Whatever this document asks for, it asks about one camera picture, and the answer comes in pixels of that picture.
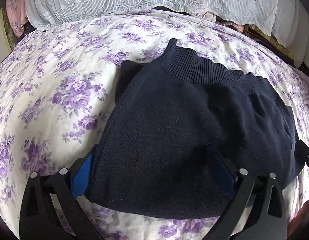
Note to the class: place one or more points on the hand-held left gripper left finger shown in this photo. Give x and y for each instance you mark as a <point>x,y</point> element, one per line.
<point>82,177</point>

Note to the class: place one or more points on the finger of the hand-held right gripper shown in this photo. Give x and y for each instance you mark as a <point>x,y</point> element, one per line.
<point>305,153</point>

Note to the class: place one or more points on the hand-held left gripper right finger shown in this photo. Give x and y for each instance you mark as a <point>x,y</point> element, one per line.
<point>223,170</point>

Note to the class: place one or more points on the navy knitted sweater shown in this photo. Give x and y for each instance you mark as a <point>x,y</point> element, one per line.
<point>184,120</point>

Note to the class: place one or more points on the purple floral bedsheet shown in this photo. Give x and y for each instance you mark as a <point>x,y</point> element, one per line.
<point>64,92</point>

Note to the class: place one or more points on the brown bedding edge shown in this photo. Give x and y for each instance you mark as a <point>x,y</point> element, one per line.
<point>272,41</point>

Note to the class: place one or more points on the pink patterned cloth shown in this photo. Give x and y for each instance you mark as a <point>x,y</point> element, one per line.
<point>232,25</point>

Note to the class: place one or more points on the pink floral pillow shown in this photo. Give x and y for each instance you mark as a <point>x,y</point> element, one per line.
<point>17,12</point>

